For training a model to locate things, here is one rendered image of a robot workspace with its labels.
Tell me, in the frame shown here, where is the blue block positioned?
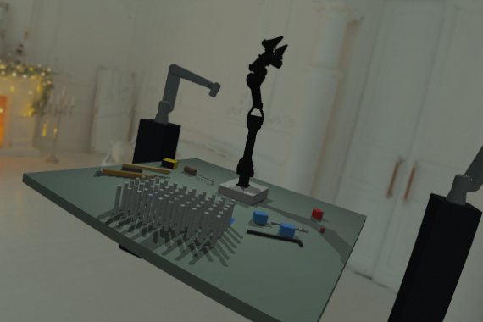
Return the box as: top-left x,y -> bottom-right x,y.
279,223 -> 296,237
253,210 -> 269,224

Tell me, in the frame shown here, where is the red cube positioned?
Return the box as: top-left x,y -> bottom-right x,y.
312,209 -> 324,219

